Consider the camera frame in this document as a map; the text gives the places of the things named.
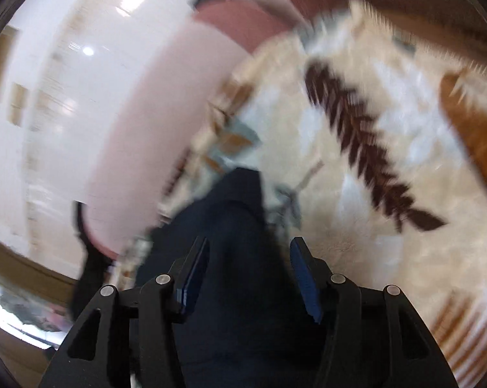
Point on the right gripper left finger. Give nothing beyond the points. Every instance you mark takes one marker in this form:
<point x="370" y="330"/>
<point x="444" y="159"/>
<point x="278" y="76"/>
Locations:
<point x="121" y="334"/>

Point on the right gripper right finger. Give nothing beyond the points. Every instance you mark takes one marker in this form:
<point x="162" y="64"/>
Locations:
<point x="368" y="337"/>

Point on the navy blue garment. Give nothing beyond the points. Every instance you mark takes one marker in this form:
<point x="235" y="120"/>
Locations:
<point x="250" y="327"/>

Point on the black garment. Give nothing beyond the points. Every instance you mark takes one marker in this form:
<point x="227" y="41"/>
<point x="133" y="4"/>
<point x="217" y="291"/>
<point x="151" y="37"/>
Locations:
<point x="97" y="261"/>

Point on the wooden glass door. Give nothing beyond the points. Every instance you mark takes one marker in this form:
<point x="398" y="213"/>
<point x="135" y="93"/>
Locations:
<point x="34" y="319"/>

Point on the leaf pattern fleece blanket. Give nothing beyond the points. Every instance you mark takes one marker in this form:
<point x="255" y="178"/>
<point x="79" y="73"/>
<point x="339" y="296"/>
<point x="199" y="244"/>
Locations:
<point x="372" y="145"/>

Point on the pink cylindrical bolster cushion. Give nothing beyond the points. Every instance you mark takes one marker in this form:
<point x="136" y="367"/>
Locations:
<point x="167" y="108"/>

